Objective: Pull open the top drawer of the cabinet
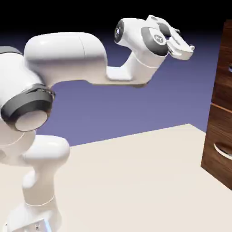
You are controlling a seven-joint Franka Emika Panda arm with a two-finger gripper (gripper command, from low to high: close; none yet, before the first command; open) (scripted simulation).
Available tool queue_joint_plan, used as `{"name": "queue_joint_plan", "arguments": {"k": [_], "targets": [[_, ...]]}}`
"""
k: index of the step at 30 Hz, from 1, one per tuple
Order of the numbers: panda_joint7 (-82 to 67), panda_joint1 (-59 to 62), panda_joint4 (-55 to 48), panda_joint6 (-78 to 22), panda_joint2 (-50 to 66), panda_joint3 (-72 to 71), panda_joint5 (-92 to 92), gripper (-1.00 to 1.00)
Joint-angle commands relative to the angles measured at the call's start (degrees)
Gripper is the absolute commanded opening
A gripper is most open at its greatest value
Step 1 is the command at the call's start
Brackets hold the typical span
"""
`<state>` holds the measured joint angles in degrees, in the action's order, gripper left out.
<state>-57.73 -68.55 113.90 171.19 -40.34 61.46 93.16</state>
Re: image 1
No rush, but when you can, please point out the dark wood drawer front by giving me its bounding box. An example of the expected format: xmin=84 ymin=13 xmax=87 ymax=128
xmin=211 ymin=19 xmax=232 ymax=114
xmin=200 ymin=103 xmax=232 ymax=191

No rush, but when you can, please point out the dark wood cabinet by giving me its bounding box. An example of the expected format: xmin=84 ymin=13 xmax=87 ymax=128
xmin=200 ymin=18 xmax=232 ymax=191

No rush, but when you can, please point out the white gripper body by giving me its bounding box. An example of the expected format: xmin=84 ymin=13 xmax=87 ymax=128
xmin=166 ymin=29 xmax=196 ymax=61

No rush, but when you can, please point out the curved silver drawer handle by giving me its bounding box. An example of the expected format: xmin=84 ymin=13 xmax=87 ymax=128
xmin=214 ymin=141 xmax=232 ymax=161

